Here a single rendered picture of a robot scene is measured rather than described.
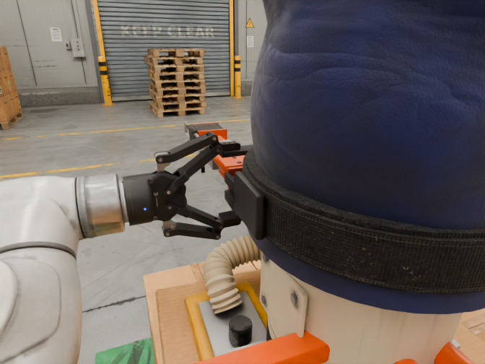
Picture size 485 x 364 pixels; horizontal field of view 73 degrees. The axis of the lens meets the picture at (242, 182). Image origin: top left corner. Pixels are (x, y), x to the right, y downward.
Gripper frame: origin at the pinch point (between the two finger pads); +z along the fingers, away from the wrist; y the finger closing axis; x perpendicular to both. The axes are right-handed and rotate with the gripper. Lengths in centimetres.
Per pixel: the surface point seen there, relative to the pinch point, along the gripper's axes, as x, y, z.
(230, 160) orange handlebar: -8.4, -1.4, -0.4
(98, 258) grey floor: -158, 109, -43
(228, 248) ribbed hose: 10.5, 5.0, -7.5
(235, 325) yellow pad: 20.4, 8.7, -10.1
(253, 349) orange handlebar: 31.2, -0.2, -12.5
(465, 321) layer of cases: 2, 54, 70
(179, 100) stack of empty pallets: -642, 78, 109
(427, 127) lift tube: 36.8, -17.9, -6.3
